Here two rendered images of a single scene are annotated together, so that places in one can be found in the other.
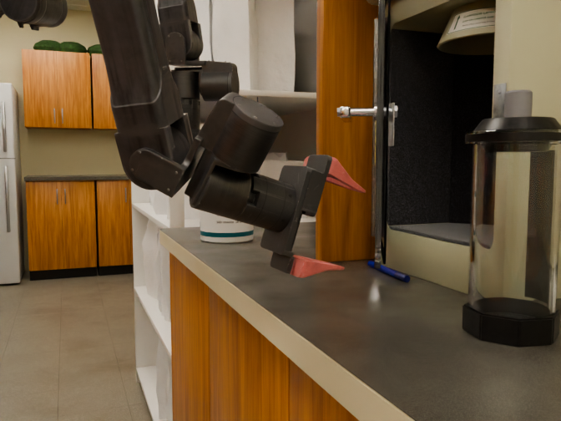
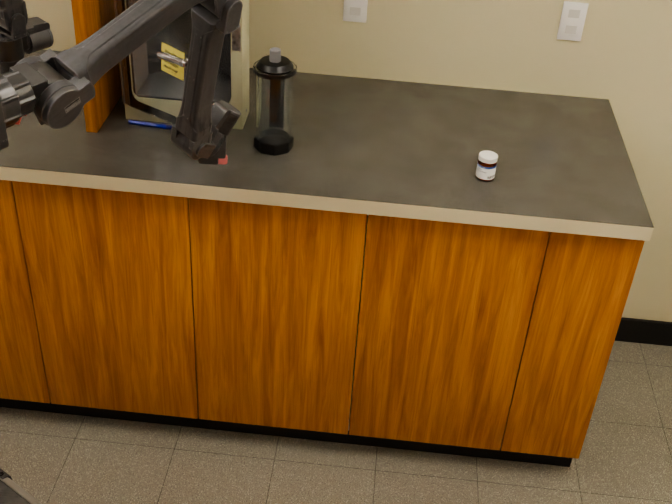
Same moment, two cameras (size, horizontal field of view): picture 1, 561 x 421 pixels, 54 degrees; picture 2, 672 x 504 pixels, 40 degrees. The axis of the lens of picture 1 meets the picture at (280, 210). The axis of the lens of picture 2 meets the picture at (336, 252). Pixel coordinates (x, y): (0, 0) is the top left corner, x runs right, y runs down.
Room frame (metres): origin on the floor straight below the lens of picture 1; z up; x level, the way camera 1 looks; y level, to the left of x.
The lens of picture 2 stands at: (-0.41, 1.59, 2.10)
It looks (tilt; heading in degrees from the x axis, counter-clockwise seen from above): 35 degrees down; 294
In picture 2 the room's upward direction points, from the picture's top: 4 degrees clockwise
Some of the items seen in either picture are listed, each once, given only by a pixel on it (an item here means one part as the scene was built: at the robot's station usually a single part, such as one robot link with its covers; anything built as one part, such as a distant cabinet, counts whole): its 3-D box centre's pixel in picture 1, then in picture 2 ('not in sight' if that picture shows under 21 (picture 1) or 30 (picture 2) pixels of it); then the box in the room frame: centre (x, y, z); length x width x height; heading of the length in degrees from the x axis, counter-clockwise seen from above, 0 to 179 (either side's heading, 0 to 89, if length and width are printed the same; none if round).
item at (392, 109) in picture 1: (389, 124); not in sight; (0.76, -0.15, 1.18); 0.02 x 0.02 x 0.06; 81
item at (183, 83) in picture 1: (187, 86); (11, 46); (1.04, 0.17, 1.27); 0.07 x 0.06 x 0.07; 80
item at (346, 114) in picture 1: (357, 114); (177, 57); (0.80, -0.11, 1.20); 0.10 x 0.05 x 0.03; 171
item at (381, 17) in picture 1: (378, 124); (164, 49); (0.87, -0.15, 1.19); 0.30 x 0.01 x 0.40; 171
